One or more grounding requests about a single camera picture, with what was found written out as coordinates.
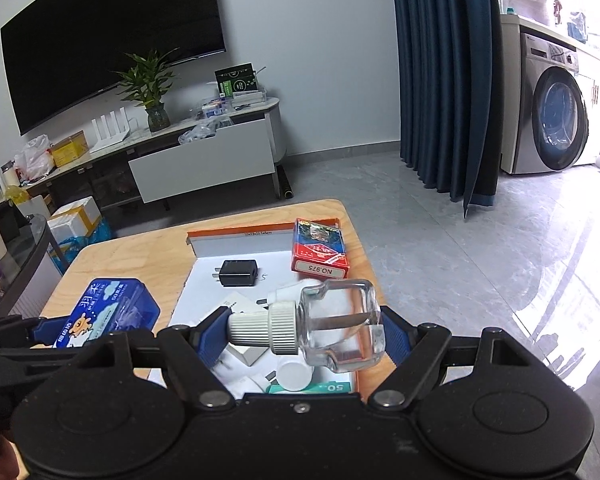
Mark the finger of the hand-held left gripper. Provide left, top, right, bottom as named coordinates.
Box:
left=0, top=314, right=78, bottom=351
left=0, top=349, right=81, bottom=436

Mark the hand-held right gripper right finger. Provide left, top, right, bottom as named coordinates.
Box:
left=369, top=305, right=533, bottom=407

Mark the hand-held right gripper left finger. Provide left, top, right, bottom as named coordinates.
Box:
left=77, top=306, right=236, bottom=408

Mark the clear glass bottle white cap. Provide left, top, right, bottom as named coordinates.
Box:
left=228, top=278, right=386, bottom=373

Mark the blue card box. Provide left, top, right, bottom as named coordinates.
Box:
left=54, top=278, right=161, bottom=350

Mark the black wall charger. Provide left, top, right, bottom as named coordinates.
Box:
left=212, top=259, right=259, bottom=288

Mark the white USB charger cube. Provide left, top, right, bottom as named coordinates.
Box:
left=229, top=341, right=267, bottom=368

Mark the black round side table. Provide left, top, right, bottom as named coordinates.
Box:
left=0, top=214, right=66, bottom=318

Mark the small white plastic bottle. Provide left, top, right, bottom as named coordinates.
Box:
left=277, top=357, right=313, bottom=392

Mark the green white cardboard box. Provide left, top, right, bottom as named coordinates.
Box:
left=265, top=380, right=356, bottom=395

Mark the blue plastic bag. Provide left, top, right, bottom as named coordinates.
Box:
left=55, top=220, right=113, bottom=266

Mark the black speaker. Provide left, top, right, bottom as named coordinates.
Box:
left=0, top=205, right=31, bottom=243

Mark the red playing card box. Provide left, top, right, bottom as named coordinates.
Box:
left=291, top=218, right=351, bottom=279

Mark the white foam box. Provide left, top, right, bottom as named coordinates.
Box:
left=47, top=197, right=103, bottom=246

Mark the black rolled mat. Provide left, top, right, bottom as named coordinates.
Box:
left=275, top=162, right=296, bottom=200

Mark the white plastic bag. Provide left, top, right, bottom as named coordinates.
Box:
left=14, top=135, right=55, bottom=180

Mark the white TV cabinet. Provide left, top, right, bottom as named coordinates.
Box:
left=15, top=96, right=287, bottom=211

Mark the yellow box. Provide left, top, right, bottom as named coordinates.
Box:
left=50, top=131, right=88, bottom=167

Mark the white router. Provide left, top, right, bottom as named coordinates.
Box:
left=89, top=108, right=132, bottom=154

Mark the clear plastic bag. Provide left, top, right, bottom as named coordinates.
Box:
left=178, top=119, right=231, bottom=146

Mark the green plant in glass vase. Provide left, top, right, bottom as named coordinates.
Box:
left=114, top=49, right=178, bottom=133

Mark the clear acrylic holder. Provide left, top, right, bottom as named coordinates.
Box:
left=232, top=87, right=267, bottom=111

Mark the black green sign card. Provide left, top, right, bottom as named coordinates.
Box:
left=215, top=62, right=259, bottom=100

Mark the dark blue curtain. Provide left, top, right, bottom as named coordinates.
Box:
left=389, top=0, right=503, bottom=218

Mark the silver washing machine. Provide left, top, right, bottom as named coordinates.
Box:
left=500, top=12, right=598, bottom=176

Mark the black television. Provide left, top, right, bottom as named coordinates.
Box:
left=0, top=0, right=227, bottom=136

